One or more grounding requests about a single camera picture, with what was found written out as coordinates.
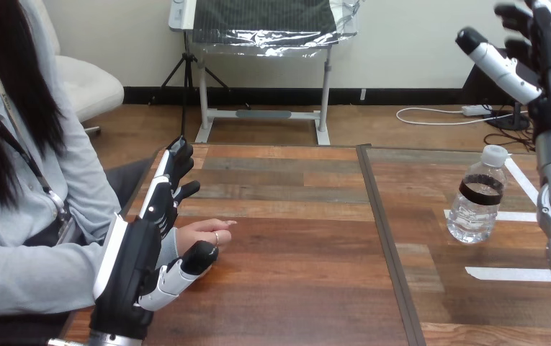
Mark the person's forearm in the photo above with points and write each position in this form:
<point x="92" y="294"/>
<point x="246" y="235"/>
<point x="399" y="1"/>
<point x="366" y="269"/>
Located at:
<point x="32" y="277"/>

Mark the white cushioned chair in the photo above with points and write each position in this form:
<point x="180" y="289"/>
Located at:
<point x="86" y="88"/>

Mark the person's hand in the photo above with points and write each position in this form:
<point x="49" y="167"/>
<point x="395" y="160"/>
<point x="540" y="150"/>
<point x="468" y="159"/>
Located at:
<point x="199" y="234"/>

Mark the person's body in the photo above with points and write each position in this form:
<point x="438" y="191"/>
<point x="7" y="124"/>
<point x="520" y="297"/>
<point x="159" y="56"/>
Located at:
<point x="22" y="157"/>

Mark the white desk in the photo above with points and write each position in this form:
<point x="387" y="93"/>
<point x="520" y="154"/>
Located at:
<point x="262" y="114"/>

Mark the foil sheet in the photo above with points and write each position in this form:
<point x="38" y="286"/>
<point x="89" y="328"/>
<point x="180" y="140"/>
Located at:
<point x="275" y="40"/>

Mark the clear water bottle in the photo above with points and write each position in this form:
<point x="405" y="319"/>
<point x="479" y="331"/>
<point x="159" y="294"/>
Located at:
<point x="476" y="210"/>

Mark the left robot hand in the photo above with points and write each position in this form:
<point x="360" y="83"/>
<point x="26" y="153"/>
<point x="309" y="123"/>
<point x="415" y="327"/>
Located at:
<point x="129" y="267"/>

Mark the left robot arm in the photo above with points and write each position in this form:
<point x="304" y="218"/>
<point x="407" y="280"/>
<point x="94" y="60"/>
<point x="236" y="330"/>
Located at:
<point x="113" y="341"/>

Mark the black tripod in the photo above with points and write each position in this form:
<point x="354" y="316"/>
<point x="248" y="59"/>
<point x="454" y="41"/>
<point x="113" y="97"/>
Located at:
<point x="187" y="71"/>

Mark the white power strip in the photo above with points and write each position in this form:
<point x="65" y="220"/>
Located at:
<point x="475" y="110"/>

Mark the dark screen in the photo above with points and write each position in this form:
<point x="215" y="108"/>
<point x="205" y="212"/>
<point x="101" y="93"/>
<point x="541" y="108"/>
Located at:
<point x="504" y="112"/>

